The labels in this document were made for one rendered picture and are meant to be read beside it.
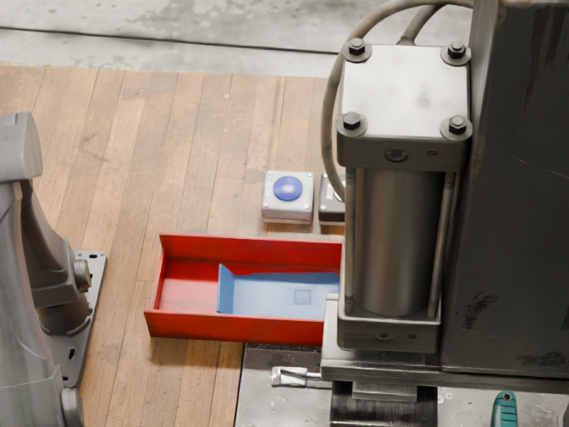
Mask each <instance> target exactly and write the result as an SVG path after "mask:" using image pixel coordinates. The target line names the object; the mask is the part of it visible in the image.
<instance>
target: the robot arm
mask: <svg viewBox="0 0 569 427"><path fill-rule="evenodd" d="M42 174H43V162H42V154H41V143H40V139H39V136H38V131H37V128H36V122H35V120H34V117H33V115H32V113H31V111H24V112H19V113H17V114H7V115H2V116H0V427H85V424H84V412H83V402H82V399H81V397H80V393H79V391H78V389H77V387H78V386H79V384H80V378H81V375H82V371H83V367H84V363H85V360H86V353H87V349H88V345H89V341H90V338H91V331H92V326H93V323H94V319H95V315H96V311H97V304H98V301H99V297H100V293H101V289H102V283H103V279H104V275H105V271H106V267H107V263H108V258H107V254H106V253H105V252H104V251H98V250H82V249H72V248H71V246H70V244H69V240H68V237H66V238H62V237H61V236H60V235H58V234H57V233H56V232H55V231H54V230H53V229H52V227H51V226H50V224H49V223H48V222H47V219H46V217H45V214H44V213H43V210H42V208H41V204H40V203H39V200H38V198H37V195H36V193H35V190H34V188H33V178H36V177H38V176H41V175H42ZM91 278H92V280H91ZM73 352H74V353H75V355H74V357H73V359H71V356H72V353H73ZM63 380H67V381H63Z"/></svg>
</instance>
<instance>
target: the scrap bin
mask: <svg viewBox="0 0 569 427"><path fill-rule="evenodd" d="M158 235H159V239H160V242H161V247H162V250H161V254H160V259H159V263H158V267H157V276H156V280H155V285H154V289H153V293H152V301H151V306H150V309H144V310H143V313H144V316H145V319H146V325H147V328H148V331H149V334H150V337H163V338H178V339H192V340H206V341H234V342H249V343H263V344H278V345H292V346H307V347H322V345H323V325H324V319H304V318H289V317H274V316H259V315H244V314H229V313H217V312H216V308H217V295H218V272H219V265H220V264H222V265H224V266H225V267H226V268H227V269H229V270H230V271H231V272H232V273H233V274H235V275H250V274H251V273H336V274H339V273H340V261H341V249H342V241H325V240H308V239H291V238H274V237H257V236H224V235H207V234H191V233H174V232H159V233H158Z"/></svg>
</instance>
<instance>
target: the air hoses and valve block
mask: <svg viewBox="0 0 569 427"><path fill-rule="evenodd" d="M448 4H449V5H456V6H462V7H465V8H470V9H473V4H474V0H391V1H389V2H387V3H385V4H383V5H381V6H379V7H378V8H376V9H374V11H372V12H371V13H369V14H368V15H367V16H366V17H365V18H364V19H363V20H361V21H360V23H359V24H358V25H357V26H356V27H355V29H354V30H353V31H352V32H351V34H350V35H349V36H348V38H347V39H346V41H345V42H348V41H349V40H351V39H353V38H355V37H357V38H360V39H363V38H364V36H365V35H366V34H367V33H368V32H369V31H370V30H371V29H372V28H373V27H374V26H375V25H376V24H377V23H379V22H380V21H382V20H383V19H385V18H387V17H389V16H391V15H392V14H395V13H398V12H400V11H403V10H406V9H409V8H415V7H419V6H423V7H422V8H421V9H420V10H419V11H418V12H417V14H416V15H415V16H414V17H413V19H412V20H411V22H410V23H409V25H408V26H407V27H406V29H405V31H404V33H403V35H401V37H400V39H410V40H413V41H415V39H416V37H417V35H418V33H419V32H420V30H421V29H422V28H423V27H424V25H425V24H426V23H427V22H428V20H429V19H430V18H431V17H432V16H433V15H434V14H435V13H436V12H437V11H439V10H440V9H441V8H443V7H444V6H446V5H448ZM342 57H343V56H342V54H341V50H340V53H339V55H338V57H337V59H336V60H335V62H334V66H333V68H332V70H331V72H330V75H329V79H328V83H327V85H326V89H325V93H324V97H323V106H322V114H321V128H320V142H321V154H322V160H323V166H324V169H325V173H326V175H327V177H328V180H329V183H330V185H331V186H332V187H333V189H334V191H335V193H336V194H337V195H338V197H339V198H340V199H341V201H342V202H343V203H345V186H344V184H343V183H342V181H341V179H340V177H339V175H338V173H337V170H336V168H335V164H334V155H333V145H332V129H333V116H334V104H335V99H336V95H337V91H338V89H339V85H340V78H341V68H342Z"/></svg>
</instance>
